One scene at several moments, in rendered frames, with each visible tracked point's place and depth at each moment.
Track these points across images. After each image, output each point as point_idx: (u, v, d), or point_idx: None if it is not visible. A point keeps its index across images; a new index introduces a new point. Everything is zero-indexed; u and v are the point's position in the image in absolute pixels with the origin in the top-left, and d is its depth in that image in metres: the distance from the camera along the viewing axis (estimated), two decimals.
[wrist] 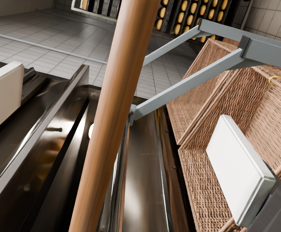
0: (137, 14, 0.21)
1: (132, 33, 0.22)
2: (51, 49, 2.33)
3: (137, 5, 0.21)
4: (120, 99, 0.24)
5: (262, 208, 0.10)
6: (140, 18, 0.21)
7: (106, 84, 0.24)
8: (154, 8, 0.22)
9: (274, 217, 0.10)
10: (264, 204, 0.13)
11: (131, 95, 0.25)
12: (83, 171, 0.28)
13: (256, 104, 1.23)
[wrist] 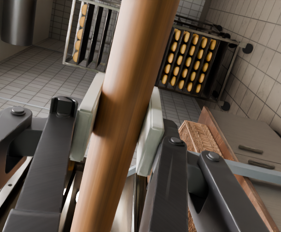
0: (144, 24, 0.14)
1: (137, 53, 0.15)
2: (42, 108, 2.46)
3: (145, 10, 0.14)
4: (120, 145, 0.17)
5: (159, 163, 0.11)
6: (149, 30, 0.14)
7: (99, 123, 0.17)
8: (170, 16, 0.14)
9: (170, 168, 0.11)
10: (156, 153, 0.14)
11: (134, 137, 0.17)
12: None
13: None
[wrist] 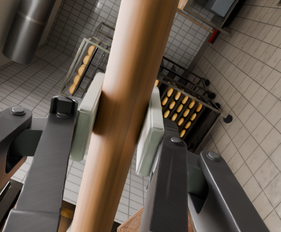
0: (144, 24, 0.14)
1: (137, 53, 0.15)
2: None
3: (145, 10, 0.14)
4: (120, 145, 0.17)
5: (159, 163, 0.11)
6: (149, 30, 0.14)
7: (99, 123, 0.17)
8: (169, 16, 0.14)
9: (170, 168, 0.11)
10: (156, 153, 0.14)
11: (134, 137, 0.17)
12: None
13: None
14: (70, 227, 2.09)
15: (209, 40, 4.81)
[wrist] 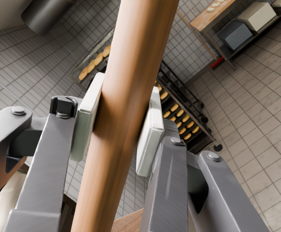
0: (143, 25, 0.14)
1: (137, 54, 0.15)
2: (32, 112, 2.48)
3: (144, 11, 0.14)
4: (120, 145, 0.17)
5: (159, 163, 0.11)
6: (149, 31, 0.14)
7: (99, 124, 0.17)
8: (169, 17, 0.14)
9: (170, 168, 0.11)
10: (156, 153, 0.14)
11: (134, 138, 0.17)
12: None
13: None
14: None
15: (212, 66, 4.99)
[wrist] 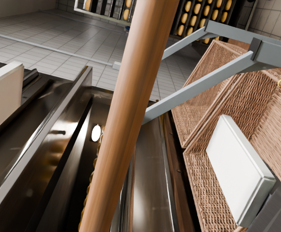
0: (147, 42, 0.20)
1: (141, 62, 0.21)
2: (54, 50, 2.31)
3: (147, 33, 0.20)
4: (128, 128, 0.23)
5: (262, 208, 0.10)
6: (150, 46, 0.20)
7: (113, 113, 0.23)
8: (165, 36, 0.21)
9: (274, 217, 0.10)
10: (264, 204, 0.13)
11: (138, 124, 0.23)
12: (88, 199, 0.27)
13: (263, 107, 1.20)
14: None
15: None
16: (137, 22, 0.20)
